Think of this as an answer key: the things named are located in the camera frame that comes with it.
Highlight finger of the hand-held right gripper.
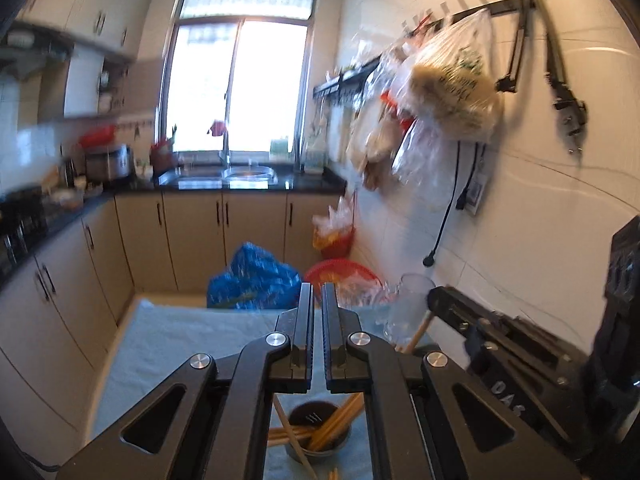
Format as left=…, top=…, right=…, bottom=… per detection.
left=426, top=286, right=573, bottom=386

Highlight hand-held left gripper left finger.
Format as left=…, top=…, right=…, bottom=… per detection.
left=57, top=282, right=317, bottom=480

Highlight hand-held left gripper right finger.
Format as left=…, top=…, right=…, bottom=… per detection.
left=321, top=282, right=583, bottom=480

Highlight single wooden chopstick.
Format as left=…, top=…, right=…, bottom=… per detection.
left=400, top=310, right=433, bottom=356

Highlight grey perforated utensil holder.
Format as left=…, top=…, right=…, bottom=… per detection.
left=285, top=399, right=353, bottom=459

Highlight bunch of wooden chopsticks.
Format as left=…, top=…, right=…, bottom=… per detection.
left=267, top=392, right=363, bottom=480

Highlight clear glass mug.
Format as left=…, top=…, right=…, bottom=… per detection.
left=382, top=272, right=436, bottom=351

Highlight red plastic basket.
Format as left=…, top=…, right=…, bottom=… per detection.
left=303, top=259, right=378, bottom=306

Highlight blue plastic bag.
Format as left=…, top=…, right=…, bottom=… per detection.
left=206, top=242, right=303, bottom=311

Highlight red plastic bucket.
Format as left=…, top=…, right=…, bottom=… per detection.
left=315, top=227, right=357, bottom=260

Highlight black power adapter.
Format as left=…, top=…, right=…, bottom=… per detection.
left=455, top=145, right=488, bottom=216

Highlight beige base cabinets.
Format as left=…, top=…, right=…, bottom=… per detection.
left=0, top=192, right=346, bottom=411

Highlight black kitchen countertop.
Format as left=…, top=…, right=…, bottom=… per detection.
left=0, top=167, right=347, bottom=286

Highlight steel kitchen sink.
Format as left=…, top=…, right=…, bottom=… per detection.
left=160, top=165, right=278, bottom=183

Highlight clear hanging plastic bags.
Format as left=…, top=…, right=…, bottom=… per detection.
left=345, top=45, right=426, bottom=193

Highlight plastic bag with yellowish contents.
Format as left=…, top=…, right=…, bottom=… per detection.
left=407, top=7, right=503, bottom=143

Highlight dark red pot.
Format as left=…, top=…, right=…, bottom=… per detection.
left=150, top=141, right=174, bottom=172

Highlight silver rice cooker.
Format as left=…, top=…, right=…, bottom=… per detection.
left=85, top=145, right=133, bottom=183

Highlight kitchen window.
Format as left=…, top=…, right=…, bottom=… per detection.
left=160, top=0, right=321, bottom=153

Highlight red plastic lid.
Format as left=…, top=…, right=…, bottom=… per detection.
left=79, top=127, right=117, bottom=148

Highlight black gas stove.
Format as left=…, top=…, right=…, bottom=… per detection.
left=0, top=187, right=48, bottom=271

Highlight open dish shelf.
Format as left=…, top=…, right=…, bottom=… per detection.
left=97, top=57, right=128, bottom=113

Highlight grey range hood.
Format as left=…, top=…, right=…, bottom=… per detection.
left=0, top=30, right=76, bottom=81

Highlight black power plug cable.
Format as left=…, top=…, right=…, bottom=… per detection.
left=422, top=142, right=463, bottom=267

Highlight black wall shelf rail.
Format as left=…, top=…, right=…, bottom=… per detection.
left=313, top=57, right=381, bottom=98

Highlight black wall hook rail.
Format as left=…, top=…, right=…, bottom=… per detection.
left=400, top=0, right=536, bottom=36

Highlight beige wall cabinets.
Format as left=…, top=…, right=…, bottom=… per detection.
left=15, top=0, right=156, bottom=61

